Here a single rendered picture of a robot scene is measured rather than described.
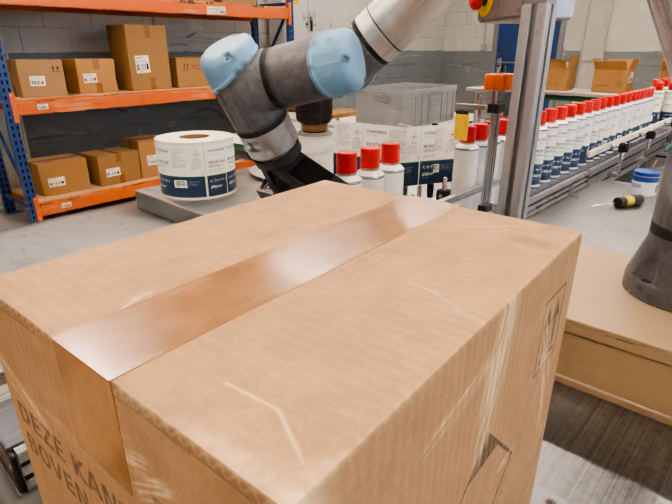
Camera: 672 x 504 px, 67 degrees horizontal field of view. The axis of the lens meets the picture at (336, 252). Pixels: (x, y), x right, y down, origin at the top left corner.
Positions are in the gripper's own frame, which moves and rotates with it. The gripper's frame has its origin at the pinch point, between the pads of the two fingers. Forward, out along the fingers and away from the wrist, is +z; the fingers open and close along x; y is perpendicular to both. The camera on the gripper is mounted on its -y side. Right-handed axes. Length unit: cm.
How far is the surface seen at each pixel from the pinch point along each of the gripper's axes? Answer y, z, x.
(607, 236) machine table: -25, 43, -54
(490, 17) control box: -3, -11, -53
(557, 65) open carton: 178, 273, -498
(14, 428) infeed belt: -1.2, -19.7, 45.3
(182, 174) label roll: 59, 3, -8
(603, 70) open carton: 130, 279, -501
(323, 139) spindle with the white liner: 24.4, 1.1, -25.9
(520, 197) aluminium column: -16.3, 13.2, -31.8
